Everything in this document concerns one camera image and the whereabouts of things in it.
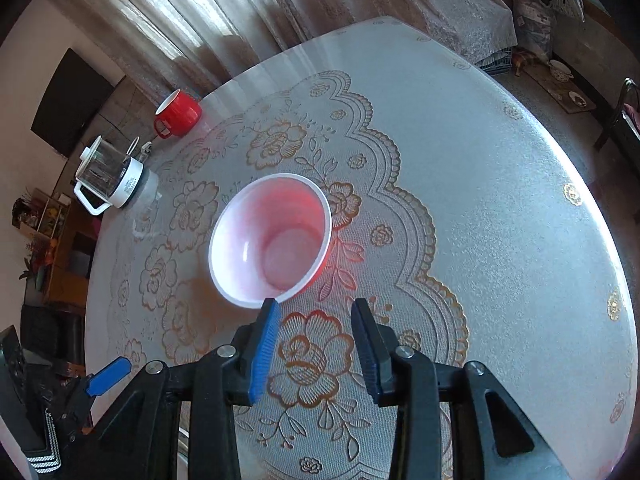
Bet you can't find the red plastic bowl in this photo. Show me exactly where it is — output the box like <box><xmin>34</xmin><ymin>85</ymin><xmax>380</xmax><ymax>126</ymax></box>
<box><xmin>208</xmin><ymin>174</ymin><xmax>332</xmax><ymax>310</ymax></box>

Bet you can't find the wooden shelf cabinet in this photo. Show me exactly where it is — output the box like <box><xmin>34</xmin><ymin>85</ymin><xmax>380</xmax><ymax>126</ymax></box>
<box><xmin>12</xmin><ymin>188</ymin><xmax>101</xmax><ymax>312</ymax></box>

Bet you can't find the white glass electric kettle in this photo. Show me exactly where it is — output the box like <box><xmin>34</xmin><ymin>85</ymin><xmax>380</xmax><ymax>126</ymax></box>
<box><xmin>74</xmin><ymin>136</ymin><xmax>153</xmax><ymax>217</ymax></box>

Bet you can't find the lace tablecloth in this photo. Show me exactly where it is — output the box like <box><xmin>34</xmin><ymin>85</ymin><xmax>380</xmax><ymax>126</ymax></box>
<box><xmin>86</xmin><ymin>18</ymin><xmax>638</xmax><ymax>479</ymax></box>

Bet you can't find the red mug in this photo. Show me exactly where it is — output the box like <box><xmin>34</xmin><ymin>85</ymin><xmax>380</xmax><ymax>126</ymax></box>
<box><xmin>153</xmin><ymin>89</ymin><xmax>202</xmax><ymax>139</ymax></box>

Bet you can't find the black television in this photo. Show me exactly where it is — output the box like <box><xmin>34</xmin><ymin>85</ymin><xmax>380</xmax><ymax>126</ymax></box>
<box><xmin>30</xmin><ymin>48</ymin><xmax>122</xmax><ymax>158</ymax></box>

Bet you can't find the dark wooden chair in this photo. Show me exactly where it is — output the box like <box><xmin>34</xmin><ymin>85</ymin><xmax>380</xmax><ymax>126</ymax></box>
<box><xmin>593</xmin><ymin>78</ymin><xmax>639</xmax><ymax>166</ymax></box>

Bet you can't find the beige curtain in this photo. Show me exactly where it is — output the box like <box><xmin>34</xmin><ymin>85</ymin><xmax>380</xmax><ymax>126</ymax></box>
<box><xmin>49</xmin><ymin>0</ymin><xmax>516</xmax><ymax>102</ymax></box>

